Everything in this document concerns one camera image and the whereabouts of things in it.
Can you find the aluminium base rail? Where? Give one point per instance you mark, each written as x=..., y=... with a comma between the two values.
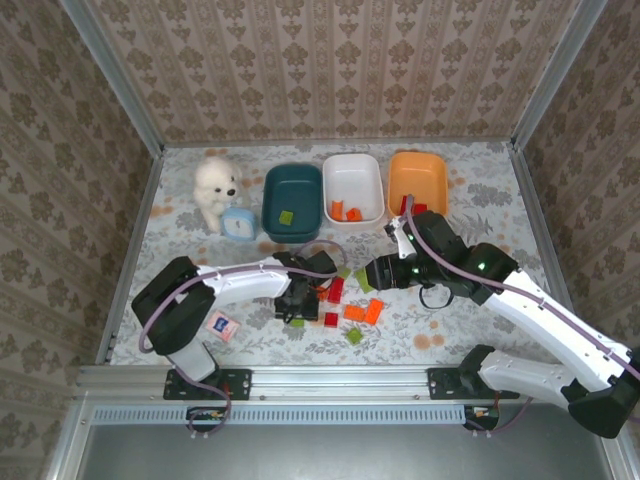
x=340, y=382

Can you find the small black connector board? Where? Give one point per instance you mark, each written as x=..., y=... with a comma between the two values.
x=205, y=415
x=482, y=414

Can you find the aluminium frame post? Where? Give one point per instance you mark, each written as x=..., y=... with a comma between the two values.
x=115, y=75
x=555, y=75

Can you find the small blue clock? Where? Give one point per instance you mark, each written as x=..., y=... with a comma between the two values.
x=239, y=226

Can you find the aluminium back rail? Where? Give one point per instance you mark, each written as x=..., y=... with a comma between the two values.
x=340, y=142

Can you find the white plush dog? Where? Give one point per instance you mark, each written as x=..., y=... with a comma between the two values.
x=215, y=185

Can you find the aluminium side rail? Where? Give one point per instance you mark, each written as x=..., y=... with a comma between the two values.
x=131, y=250
x=539, y=225

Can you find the small green lego brick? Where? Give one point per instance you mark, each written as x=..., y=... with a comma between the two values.
x=343, y=273

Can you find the pink card packet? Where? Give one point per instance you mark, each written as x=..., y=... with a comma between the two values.
x=222, y=326

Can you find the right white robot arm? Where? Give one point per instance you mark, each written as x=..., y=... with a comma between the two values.
x=540, y=325

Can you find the grey metal panel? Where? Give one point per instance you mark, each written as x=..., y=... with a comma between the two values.
x=325, y=455

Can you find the small red lego brick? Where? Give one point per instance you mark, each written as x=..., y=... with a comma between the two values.
x=331, y=319

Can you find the floral patterned tablecloth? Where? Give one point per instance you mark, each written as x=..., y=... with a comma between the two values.
x=280, y=350

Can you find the long green lego brick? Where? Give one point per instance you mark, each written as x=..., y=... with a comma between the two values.
x=362, y=280

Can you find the long red lego brick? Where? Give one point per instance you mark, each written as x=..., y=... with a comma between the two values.
x=336, y=290

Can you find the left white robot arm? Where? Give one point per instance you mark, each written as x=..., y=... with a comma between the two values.
x=240, y=285

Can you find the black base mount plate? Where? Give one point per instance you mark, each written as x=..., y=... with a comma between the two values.
x=442, y=385
x=240, y=385

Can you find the white plastic container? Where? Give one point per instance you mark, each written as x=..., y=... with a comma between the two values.
x=350, y=180

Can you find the orange plastic container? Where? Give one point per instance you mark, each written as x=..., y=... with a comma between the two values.
x=420, y=175

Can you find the teal plastic container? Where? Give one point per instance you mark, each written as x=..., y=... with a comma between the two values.
x=280, y=190

